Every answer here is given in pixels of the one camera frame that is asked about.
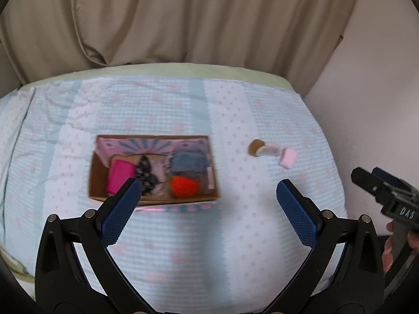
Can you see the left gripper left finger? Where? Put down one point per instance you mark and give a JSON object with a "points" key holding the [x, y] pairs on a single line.
{"points": [[75, 273]]}

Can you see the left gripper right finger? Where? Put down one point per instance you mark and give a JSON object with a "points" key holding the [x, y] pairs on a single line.
{"points": [[343, 271]]}

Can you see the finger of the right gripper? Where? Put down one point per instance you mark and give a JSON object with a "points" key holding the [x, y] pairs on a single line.
{"points": [[379, 189], [394, 181]]}

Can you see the light pink soft pad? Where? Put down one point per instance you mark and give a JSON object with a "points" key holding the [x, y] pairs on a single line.
{"points": [[288, 158]]}

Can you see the brown plush toy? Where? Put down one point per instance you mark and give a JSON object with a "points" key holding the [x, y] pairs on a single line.
{"points": [[258, 148]]}

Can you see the magenta pouch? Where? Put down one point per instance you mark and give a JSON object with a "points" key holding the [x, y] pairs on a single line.
{"points": [[119, 173]]}

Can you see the black patterned cloth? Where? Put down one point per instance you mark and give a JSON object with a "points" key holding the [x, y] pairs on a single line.
{"points": [[143, 173]]}

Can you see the orange knitted ball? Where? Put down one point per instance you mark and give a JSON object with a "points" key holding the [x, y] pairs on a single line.
{"points": [[183, 187]]}

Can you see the grey blue knit cloth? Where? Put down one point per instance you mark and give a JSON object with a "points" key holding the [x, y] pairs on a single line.
{"points": [[192, 164]]}

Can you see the person's right hand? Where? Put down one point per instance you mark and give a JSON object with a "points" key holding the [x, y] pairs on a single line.
{"points": [[388, 256]]}

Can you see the blue checkered floral bedsheet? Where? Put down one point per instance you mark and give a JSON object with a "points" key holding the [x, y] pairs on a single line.
{"points": [[232, 256]]}

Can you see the cardboard box pink lining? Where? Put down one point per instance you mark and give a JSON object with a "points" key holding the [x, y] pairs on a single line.
{"points": [[109, 148]]}

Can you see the beige curtain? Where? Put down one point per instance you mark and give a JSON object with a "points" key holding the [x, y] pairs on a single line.
{"points": [[291, 38]]}

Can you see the green mattress sheet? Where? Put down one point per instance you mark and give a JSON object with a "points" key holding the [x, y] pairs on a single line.
{"points": [[189, 70]]}

